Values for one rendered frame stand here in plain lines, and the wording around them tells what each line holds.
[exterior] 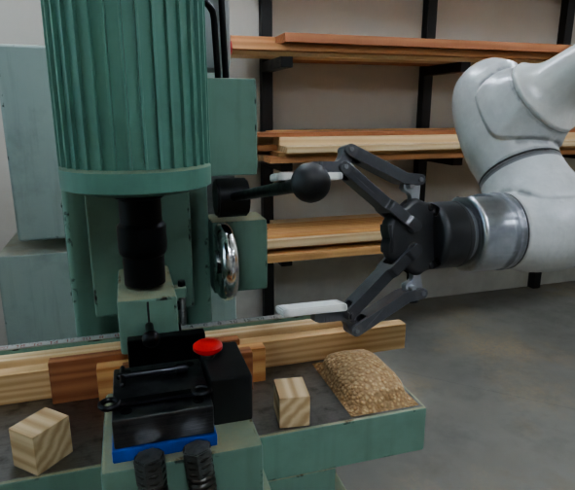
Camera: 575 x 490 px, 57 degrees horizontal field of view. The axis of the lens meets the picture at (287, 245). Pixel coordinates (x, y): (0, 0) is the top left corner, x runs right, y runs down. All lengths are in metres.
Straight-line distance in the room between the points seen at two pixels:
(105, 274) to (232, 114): 0.31
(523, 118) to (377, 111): 2.65
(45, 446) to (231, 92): 0.54
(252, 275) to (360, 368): 0.28
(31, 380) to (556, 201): 0.65
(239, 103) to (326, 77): 2.34
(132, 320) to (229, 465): 0.23
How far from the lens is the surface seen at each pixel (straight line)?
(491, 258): 0.61
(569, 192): 0.67
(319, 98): 3.16
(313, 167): 0.45
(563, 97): 0.70
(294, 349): 0.76
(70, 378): 0.72
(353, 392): 0.67
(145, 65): 0.58
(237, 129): 0.85
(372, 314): 0.57
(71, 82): 0.61
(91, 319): 0.91
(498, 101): 0.70
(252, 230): 0.85
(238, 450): 0.50
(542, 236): 0.64
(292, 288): 3.29
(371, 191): 0.56
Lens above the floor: 1.25
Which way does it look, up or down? 14 degrees down
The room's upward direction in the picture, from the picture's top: straight up
